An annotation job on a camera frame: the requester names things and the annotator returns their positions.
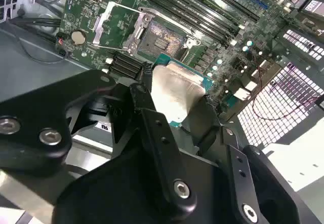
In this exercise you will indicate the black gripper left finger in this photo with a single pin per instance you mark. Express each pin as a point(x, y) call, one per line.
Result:
point(30, 112)

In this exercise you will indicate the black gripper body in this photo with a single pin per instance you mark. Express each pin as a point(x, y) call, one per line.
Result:
point(121, 196)

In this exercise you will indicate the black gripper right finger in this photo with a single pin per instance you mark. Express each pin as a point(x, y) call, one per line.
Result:
point(243, 188)

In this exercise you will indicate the silver CPU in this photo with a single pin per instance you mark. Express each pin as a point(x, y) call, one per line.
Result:
point(174, 89)

